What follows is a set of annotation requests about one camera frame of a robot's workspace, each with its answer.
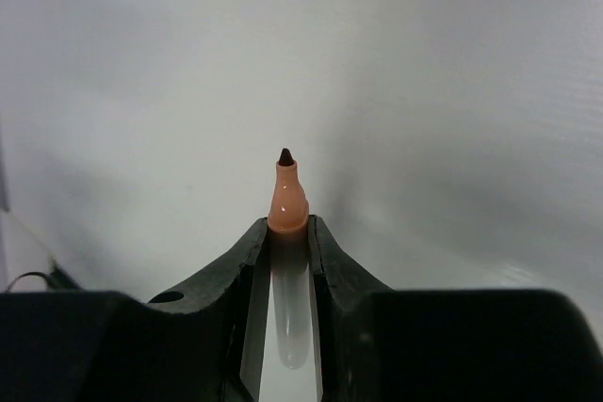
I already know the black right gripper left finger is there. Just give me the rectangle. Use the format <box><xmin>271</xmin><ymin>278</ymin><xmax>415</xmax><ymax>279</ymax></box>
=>
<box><xmin>1</xmin><ymin>218</ymin><xmax>269</xmax><ymax>401</ymax></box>

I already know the grey marker orange tip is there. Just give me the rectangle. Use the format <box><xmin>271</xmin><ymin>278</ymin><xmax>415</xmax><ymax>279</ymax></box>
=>
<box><xmin>268</xmin><ymin>148</ymin><xmax>310</xmax><ymax>369</ymax></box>

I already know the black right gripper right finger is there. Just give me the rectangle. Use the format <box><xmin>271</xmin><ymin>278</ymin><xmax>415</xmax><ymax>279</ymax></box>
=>
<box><xmin>308</xmin><ymin>216</ymin><xmax>602</xmax><ymax>401</ymax></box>

